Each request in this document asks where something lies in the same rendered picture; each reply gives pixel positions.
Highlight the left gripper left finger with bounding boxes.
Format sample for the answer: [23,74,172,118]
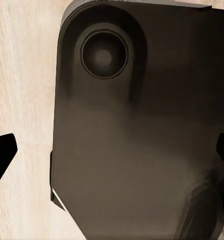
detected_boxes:
[0,133,18,180]

